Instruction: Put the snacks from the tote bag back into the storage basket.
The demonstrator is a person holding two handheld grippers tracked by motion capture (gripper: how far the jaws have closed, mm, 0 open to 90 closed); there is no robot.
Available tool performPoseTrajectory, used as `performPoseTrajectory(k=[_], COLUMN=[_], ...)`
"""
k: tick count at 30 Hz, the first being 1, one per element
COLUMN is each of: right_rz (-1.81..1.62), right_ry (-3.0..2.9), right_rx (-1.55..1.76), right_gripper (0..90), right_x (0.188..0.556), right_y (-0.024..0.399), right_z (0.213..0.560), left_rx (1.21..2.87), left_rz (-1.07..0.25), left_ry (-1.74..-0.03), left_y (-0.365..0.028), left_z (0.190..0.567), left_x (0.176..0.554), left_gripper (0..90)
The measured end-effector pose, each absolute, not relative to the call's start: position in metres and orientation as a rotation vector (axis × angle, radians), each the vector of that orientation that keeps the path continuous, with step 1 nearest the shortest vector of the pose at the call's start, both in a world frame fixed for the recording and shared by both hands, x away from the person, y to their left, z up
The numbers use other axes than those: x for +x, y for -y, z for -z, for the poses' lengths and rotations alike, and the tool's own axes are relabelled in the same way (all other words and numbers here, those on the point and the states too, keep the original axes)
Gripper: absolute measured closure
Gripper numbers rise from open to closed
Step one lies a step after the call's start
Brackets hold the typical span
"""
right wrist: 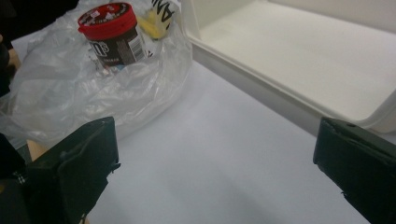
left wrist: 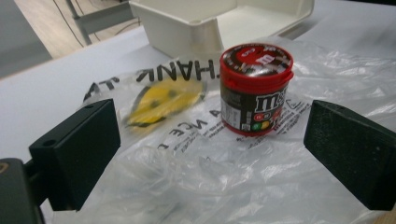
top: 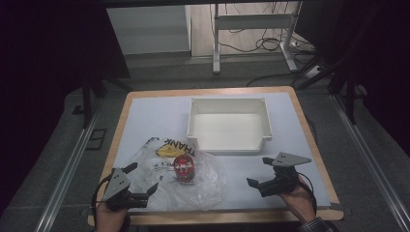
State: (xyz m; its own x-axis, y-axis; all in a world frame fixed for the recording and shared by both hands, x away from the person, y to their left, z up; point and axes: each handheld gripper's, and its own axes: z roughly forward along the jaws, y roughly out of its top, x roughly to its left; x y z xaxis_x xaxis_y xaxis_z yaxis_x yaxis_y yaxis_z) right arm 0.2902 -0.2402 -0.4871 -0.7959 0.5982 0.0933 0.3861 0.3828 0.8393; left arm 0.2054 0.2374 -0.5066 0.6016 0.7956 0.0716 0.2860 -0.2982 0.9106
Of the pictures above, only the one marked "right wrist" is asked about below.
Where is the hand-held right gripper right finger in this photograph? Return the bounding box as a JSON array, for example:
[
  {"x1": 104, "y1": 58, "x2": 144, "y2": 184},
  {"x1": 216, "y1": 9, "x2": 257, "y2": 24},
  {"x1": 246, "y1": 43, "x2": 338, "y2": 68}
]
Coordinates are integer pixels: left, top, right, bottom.
[{"x1": 313, "y1": 117, "x2": 396, "y2": 224}]

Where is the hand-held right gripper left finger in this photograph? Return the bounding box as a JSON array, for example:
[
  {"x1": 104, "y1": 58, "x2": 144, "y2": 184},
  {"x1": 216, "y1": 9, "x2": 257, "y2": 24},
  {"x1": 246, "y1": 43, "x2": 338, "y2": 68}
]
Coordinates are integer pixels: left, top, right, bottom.
[{"x1": 25, "y1": 117, "x2": 121, "y2": 224}]

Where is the clear plastic bag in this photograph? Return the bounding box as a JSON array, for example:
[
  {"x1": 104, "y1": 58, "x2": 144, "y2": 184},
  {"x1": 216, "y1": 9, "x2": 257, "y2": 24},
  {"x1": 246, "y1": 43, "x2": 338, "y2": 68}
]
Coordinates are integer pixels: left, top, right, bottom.
[{"x1": 0, "y1": 0, "x2": 194, "y2": 147}]

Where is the white plastic bin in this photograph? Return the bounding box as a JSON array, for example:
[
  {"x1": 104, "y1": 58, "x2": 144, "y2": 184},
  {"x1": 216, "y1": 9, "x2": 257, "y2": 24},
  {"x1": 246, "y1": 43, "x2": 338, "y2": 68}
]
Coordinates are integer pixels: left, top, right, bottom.
[{"x1": 180, "y1": 0, "x2": 396, "y2": 138}]

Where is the red-lidded dark can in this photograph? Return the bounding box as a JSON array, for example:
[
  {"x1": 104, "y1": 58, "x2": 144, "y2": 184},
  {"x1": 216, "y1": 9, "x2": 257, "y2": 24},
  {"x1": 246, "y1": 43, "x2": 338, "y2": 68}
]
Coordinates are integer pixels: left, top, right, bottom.
[{"x1": 78, "y1": 2, "x2": 149, "y2": 68}]

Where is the white table mat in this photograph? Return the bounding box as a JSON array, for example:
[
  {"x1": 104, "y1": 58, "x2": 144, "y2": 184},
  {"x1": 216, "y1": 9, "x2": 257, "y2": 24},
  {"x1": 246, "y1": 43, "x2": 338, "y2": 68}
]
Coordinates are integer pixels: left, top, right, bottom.
[{"x1": 8, "y1": 34, "x2": 372, "y2": 224}]

